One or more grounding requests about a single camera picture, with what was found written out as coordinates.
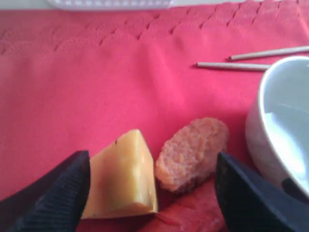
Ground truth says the red sausage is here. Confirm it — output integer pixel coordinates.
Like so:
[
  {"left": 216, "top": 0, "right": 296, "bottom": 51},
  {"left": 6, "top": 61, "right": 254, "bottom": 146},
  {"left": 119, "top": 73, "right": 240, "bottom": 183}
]
[{"left": 139, "top": 179, "right": 225, "bottom": 232}]

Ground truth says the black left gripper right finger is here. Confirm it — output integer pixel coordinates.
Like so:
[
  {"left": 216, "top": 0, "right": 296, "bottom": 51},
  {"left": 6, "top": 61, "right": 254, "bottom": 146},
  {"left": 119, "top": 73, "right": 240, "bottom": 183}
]
[{"left": 215, "top": 152, "right": 309, "bottom": 232}]

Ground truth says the red scalloped table cloth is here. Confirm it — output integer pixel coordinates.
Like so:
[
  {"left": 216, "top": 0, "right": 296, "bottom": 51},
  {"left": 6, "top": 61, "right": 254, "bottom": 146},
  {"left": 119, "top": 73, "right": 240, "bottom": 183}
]
[{"left": 0, "top": 0, "right": 309, "bottom": 198}]

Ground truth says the lower wooden chopstick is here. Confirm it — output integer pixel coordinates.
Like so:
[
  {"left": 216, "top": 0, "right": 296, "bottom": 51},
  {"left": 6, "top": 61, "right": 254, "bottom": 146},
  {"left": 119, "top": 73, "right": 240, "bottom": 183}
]
[{"left": 196, "top": 62, "right": 271, "bottom": 72}]

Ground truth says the white perforated plastic basket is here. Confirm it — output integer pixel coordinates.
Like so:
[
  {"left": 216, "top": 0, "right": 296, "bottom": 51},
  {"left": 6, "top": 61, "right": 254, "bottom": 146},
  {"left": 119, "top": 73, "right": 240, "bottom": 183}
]
[{"left": 47, "top": 0, "right": 173, "bottom": 11}]

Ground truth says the wooden chopstick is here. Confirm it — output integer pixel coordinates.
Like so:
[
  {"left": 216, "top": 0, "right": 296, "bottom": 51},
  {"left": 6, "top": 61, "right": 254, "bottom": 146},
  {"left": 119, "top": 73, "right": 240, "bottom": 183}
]
[
  {"left": 228, "top": 45, "right": 309, "bottom": 61},
  {"left": 196, "top": 62, "right": 271, "bottom": 72}
]

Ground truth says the white ceramic bowl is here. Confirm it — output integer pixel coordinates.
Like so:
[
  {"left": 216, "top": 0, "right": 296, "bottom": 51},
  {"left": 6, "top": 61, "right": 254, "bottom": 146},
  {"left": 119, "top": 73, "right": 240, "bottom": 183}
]
[{"left": 245, "top": 56, "right": 309, "bottom": 201}]

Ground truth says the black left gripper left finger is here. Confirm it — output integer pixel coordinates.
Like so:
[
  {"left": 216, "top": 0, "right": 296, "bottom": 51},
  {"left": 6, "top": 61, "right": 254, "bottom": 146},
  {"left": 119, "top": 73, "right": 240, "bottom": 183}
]
[{"left": 0, "top": 150, "right": 91, "bottom": 232}]

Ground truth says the yellow cheese wedge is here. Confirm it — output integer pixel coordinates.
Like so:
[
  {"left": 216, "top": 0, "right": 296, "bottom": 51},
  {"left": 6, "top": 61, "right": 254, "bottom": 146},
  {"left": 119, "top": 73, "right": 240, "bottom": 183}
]
[{"left": 82, "top": 129, "right": 158, "bottom": 219}]

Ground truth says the upper wooden chopstick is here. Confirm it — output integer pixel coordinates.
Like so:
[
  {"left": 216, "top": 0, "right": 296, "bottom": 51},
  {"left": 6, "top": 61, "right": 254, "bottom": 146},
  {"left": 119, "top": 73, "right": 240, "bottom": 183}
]
[{"left": 228, "top": 45, "right": 309, "bottom": 61}]

